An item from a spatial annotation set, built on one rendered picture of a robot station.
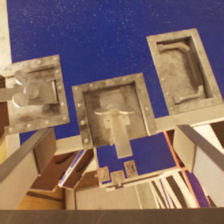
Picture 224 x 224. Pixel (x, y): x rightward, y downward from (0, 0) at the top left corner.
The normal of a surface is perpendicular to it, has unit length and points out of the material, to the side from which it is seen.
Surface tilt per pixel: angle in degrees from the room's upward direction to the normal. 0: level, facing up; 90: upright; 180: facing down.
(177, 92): 90
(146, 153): 90
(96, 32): 90
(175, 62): 90
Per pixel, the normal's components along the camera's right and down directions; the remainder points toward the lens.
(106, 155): -0.04, -0.48
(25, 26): 0.02, -0.19
